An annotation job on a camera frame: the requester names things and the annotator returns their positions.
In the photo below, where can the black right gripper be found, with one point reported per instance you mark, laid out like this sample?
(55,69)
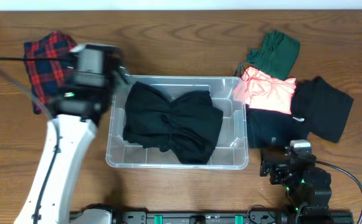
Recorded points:
(268,161)

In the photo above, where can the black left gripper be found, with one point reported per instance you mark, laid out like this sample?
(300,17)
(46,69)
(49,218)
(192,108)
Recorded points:
(118,74)

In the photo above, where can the red navy plaid shirt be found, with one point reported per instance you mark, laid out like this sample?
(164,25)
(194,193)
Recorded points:
(45,64)

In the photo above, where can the black garment with tag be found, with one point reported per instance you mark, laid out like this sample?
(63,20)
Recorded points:
(323,108)

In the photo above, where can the clear plastic storage bin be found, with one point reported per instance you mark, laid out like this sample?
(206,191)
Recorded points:
(227,94)

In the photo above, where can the black gathered garment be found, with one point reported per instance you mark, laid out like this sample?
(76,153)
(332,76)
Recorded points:
(189,126)

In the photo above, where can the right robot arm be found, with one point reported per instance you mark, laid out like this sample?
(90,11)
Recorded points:
(307,186)

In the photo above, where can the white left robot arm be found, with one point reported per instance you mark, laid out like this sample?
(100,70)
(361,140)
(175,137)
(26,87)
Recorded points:
(66,143)

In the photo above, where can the dark teal folded garment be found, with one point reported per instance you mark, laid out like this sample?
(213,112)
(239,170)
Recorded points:
(270,128)

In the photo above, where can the coral pink folded garment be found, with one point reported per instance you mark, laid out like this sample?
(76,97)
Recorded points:
(264,92)

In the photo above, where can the dark green folded garment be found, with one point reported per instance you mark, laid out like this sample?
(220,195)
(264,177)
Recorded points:
(276,56)

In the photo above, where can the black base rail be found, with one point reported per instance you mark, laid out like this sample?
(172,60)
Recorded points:
(255,216)

